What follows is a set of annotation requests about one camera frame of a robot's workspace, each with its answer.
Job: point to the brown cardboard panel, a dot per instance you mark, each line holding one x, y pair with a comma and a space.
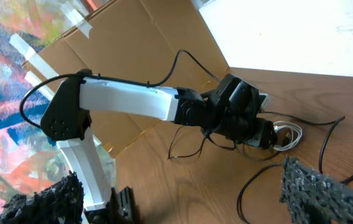
143, 41

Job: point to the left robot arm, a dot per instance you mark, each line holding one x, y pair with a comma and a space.
231, 110

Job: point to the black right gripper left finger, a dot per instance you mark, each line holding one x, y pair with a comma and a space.
62, 202

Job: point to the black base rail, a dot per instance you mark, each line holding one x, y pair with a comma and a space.
121, 209

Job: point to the colourful painted backdrop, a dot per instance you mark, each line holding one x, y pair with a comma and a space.
29, 160

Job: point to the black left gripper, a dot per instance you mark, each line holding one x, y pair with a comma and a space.
263, 136

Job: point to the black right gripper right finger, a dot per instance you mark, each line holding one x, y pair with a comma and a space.
311, 197

